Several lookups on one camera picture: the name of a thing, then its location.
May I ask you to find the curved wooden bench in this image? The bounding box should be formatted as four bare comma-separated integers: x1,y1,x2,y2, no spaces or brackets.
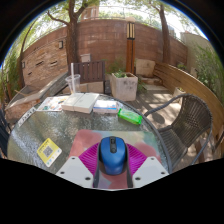
153,61,224,148

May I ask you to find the slim tree trunk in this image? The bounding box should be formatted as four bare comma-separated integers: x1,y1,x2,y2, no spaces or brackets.
156,1,173,65

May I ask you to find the yellow code card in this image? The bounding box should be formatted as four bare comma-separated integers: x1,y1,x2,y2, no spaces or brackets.
36,137,63,168

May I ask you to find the low concrete plinth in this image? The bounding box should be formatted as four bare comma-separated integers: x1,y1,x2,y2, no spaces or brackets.
62,81,105,95

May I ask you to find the raised stone bed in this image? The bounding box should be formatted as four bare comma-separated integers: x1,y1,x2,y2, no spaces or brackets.
4,71,71,111

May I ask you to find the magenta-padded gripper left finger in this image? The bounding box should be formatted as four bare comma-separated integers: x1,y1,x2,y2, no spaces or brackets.
55,142,102,189

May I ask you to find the white tissue pack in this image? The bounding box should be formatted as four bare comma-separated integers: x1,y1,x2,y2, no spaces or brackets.
92,99,120,115

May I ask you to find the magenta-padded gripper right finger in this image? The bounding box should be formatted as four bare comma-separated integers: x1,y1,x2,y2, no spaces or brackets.
125,142,169,189

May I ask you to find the pale stone block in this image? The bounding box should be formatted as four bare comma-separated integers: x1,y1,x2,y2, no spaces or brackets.
134,58,157,78

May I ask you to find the wooden garden lamp post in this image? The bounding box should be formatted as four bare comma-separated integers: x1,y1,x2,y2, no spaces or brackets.
125,18,136,75

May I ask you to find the large tree trunk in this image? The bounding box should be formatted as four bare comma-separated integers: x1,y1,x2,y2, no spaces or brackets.
46,0,91,66

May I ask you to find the green packet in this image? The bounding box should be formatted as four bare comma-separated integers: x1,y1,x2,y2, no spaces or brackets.
117,107,144,126

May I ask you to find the blue computer mouse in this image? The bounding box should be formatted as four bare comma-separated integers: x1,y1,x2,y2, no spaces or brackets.
98,135,128,176

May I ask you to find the flat white box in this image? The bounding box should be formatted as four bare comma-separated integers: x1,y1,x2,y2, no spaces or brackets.
60,92,100,115

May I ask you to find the white wall box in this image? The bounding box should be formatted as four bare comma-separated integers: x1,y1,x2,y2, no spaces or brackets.
79,53,92,63

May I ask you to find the clear plastic cup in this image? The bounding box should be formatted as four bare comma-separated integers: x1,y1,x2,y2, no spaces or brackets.
65,73,82,95

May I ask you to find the dark wicker chair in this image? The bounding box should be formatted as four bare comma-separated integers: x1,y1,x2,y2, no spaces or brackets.
143,93,214,174

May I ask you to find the white drinking straw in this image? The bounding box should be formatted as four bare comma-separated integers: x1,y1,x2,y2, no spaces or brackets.
69,62,75,91

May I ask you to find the dark wooden slatted chair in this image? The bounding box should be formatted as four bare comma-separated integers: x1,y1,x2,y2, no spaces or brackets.
70,60,107,84

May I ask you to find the square concrete planter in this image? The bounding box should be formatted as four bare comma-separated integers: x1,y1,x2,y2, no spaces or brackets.
110,70,139,102

